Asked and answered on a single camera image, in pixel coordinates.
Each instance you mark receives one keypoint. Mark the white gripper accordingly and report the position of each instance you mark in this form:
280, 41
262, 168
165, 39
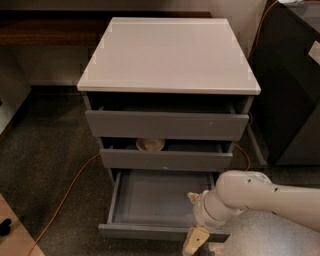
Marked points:
200, 210

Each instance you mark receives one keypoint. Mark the grey bottom drawer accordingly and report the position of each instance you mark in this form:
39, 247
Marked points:
153, 204

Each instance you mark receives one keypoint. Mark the grey drawer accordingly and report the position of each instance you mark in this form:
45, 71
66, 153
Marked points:
167, 125
153, 204
177, 155

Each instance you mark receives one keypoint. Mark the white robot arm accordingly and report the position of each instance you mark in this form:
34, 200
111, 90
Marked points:
238, 191

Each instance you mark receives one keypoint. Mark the grey middle drawer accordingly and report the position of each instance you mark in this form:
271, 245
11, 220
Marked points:
177, 155

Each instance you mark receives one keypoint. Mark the grey top drawer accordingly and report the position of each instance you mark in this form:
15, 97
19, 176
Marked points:
167, 125

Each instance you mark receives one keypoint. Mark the grey drawer cabinet white top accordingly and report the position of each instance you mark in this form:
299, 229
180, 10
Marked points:
181, 65

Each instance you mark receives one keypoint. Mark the beige ceramic bowl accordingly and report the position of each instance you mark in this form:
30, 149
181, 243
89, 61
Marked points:
150, 144

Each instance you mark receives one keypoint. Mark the wooden board corner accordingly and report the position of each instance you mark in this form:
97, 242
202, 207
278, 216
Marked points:
18, 242

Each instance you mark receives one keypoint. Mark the dark cabinet right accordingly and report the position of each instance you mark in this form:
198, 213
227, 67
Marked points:
287, 111

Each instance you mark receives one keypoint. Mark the black object on board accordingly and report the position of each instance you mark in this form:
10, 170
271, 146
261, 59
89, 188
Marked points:
5, 227

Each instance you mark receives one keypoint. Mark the dark wooden bench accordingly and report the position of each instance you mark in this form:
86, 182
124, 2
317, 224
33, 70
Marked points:
69, 28

